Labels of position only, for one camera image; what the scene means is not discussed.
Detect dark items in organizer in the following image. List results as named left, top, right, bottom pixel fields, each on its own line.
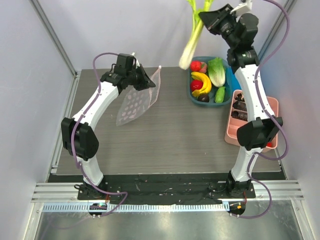
left=231, top=93, right=248, bottom=122

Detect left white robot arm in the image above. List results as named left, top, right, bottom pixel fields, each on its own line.
left=61, top=53, right=156, bottom=200

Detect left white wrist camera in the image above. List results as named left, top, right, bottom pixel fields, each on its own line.
left=131, top=52, right=140, bottom=69

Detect peach apple toy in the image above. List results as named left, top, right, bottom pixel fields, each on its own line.
left=199, top=62, right=208, bottom=74

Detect clear pink-dotted zip bag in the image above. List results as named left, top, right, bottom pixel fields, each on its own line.
left=116, top=65, right=162, bottom=126

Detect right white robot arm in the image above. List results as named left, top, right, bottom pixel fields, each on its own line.
left=198, top=0, right=283, bottom=198

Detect teal food tray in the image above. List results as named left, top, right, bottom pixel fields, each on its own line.
left=187, top=56, right=235, bottom=107

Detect yellow banana bunch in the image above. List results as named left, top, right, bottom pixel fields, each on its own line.
left=191, top=71, right=212, bottom=97

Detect pink divided organizer tray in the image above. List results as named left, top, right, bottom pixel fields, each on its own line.
left=224, top=89, right=279, bottom=151

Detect red item in organizer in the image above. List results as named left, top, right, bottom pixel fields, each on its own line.
left=266, top=142, right=273, bottom=148

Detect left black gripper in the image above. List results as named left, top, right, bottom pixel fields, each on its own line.
left=126, top=64, right=156, bottom=92

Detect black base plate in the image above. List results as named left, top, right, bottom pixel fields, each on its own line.
left=74, top=173, right=256, bottom=206

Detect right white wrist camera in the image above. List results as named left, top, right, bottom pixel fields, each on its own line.
left=230, top=0, right=253, bottom=17

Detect green lettuce head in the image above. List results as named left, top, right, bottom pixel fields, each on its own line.
left=207, top=57, right=226, bottom=88

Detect dark brown mushroom toy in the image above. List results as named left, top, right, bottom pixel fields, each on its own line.
left=197, top=93, right=210, bottom=103

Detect green cucumber toy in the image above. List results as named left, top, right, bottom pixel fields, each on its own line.
left=214, top=86, right=226, bottom=103

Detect red tomato toy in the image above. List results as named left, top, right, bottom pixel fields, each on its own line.
left=190, top=79, right=203, bottom=92

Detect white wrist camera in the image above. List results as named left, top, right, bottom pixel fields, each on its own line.
left=131, top=52, right=140, bottom=69
left=230, top=0, right=253, bottom=17

